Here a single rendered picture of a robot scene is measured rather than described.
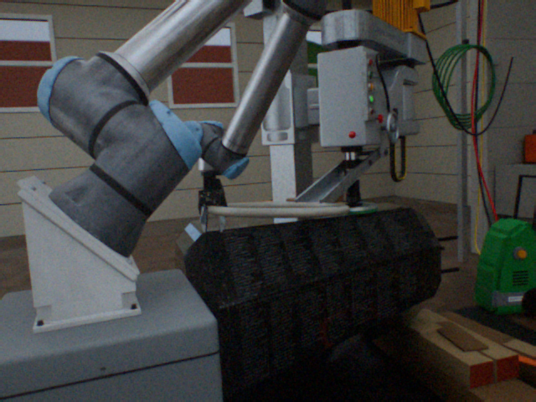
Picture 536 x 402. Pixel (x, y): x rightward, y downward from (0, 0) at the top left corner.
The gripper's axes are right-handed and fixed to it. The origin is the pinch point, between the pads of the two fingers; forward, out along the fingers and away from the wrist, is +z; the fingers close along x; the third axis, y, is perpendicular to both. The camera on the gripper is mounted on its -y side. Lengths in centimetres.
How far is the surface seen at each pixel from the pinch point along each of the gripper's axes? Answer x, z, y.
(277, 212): 23.9, -7.9, 23.8
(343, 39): 49, -75, -42
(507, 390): 111, 66, -21
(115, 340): 1, 7, 88
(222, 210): 6.2, -7.9, 17.2
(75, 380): -5, 12, 91
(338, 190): 46, -12, -29
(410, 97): 92, -60, -104
